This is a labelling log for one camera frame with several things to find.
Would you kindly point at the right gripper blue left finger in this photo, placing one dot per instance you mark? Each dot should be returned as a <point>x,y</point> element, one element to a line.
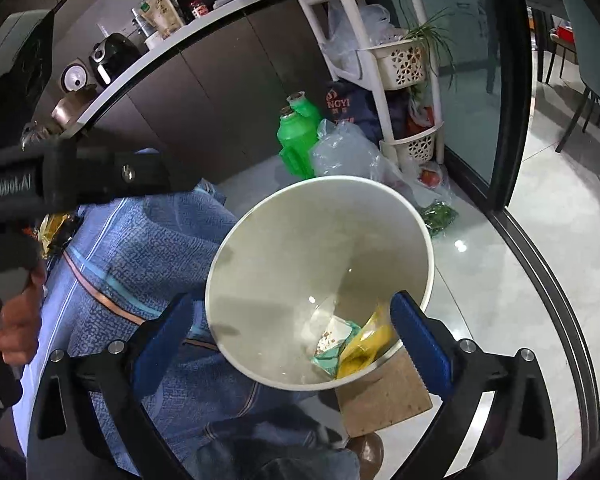
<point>155,344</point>

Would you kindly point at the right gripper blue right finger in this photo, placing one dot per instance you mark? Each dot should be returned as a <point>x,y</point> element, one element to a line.
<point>433,364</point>

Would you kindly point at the white round trash bin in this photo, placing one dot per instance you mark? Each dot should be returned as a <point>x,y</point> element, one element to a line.
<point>331,246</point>

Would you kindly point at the dark kitchen counter cabinet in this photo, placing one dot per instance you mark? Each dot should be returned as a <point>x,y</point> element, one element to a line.
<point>210,94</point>

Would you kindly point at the person's left hand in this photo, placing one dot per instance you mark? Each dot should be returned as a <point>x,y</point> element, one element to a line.
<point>20,321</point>

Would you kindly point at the wooden board under bin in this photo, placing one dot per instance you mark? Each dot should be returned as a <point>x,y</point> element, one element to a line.
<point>389,395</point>

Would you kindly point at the gold crumpled snack bag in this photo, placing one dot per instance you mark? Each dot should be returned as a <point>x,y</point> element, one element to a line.
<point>55,233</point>

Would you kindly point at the yellow wrapper in bin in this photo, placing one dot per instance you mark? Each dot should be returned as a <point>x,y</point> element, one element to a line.
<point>370,342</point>

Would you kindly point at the blue patterned tablecloth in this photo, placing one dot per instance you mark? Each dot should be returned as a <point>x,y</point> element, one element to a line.
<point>129,260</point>

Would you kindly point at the bronze cooking pot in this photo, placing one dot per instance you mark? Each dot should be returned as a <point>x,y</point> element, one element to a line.
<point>72,105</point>

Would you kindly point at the green snack wrapper in bin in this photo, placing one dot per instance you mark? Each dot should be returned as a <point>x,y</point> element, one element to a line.
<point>337,334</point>

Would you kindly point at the white round rice cooker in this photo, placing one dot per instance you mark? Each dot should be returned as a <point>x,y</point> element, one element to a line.
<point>75,76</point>

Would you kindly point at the black air fryer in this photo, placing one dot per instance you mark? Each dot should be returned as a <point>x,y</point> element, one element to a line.
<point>112,57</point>

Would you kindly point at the brown paper food bag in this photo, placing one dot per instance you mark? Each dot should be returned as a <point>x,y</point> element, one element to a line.
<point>162,16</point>

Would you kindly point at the clear plastic bag on floor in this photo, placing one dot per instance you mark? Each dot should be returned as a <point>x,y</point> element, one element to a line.
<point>343,150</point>

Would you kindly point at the green plastic bottle front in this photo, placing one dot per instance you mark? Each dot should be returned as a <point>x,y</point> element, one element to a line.
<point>296,135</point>

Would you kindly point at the green plastic bottle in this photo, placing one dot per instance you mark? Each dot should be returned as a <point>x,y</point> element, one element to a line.
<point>300,103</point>
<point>296,135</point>

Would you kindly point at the red lidded jar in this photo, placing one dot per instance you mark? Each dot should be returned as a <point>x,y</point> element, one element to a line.
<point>198,9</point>

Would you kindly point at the green plastic bottle rear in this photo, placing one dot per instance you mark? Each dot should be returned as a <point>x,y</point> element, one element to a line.
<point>300,103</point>

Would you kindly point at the dark blue printed bag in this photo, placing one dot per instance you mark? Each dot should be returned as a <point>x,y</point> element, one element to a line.
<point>348,102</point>

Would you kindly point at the green potted plant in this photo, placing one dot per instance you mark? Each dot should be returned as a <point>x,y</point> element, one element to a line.
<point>435,36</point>

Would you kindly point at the white plastic storage rack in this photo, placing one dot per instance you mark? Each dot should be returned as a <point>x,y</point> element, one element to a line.
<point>394,66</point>

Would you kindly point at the teal dining chair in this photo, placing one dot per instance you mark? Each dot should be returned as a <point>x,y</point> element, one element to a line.
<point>586,31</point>

